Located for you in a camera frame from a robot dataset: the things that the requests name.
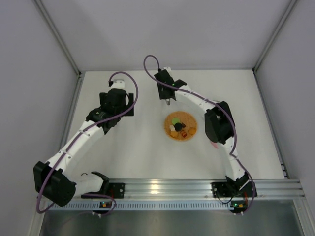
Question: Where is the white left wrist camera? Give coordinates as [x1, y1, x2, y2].
[109, 79, 125, 90]

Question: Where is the round woven bamboo basket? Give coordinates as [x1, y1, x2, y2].
[163, 111, 198, 141]

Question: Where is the red striped bacon piece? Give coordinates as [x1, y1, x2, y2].
[180, 130, 187, 138]

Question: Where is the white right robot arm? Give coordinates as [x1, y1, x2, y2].
[154, 67, 257, 197]

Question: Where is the aluminium mounting rail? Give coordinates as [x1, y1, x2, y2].
[110, 179, 305, 200]

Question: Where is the slotted grey cable duct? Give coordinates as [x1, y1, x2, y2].
[51, 199, 234, 211]

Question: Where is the aluminium frame post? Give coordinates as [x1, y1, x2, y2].
[252, 0, 300, 74]
[33, 0, 83, 76]

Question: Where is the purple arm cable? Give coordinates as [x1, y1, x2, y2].
[36, 71, 139, 217]
[143, 55, 254, 216]

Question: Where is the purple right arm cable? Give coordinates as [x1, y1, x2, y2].
[143, 55, 254, 216]

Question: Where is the left aluminium frame post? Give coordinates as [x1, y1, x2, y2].
[33, 0, 83, 76]

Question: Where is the leaf-shaped orange cookie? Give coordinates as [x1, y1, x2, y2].
[170, 131, 178, 138]

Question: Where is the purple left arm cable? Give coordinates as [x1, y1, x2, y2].
[36, 71, 139, 217]

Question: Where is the pink round lid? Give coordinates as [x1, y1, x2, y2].
[210, 141, 219, 149]

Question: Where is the green round macaron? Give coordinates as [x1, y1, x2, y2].
[171, 118, 180, 125]

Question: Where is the right aluminium frame post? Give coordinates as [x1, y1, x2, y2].
[252, 0, 300, 74]

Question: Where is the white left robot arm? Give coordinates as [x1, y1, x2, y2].
[33, 88, 139, 207]

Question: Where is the round chocolate chip cookie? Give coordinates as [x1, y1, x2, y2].
[189, 127, 196, 135]

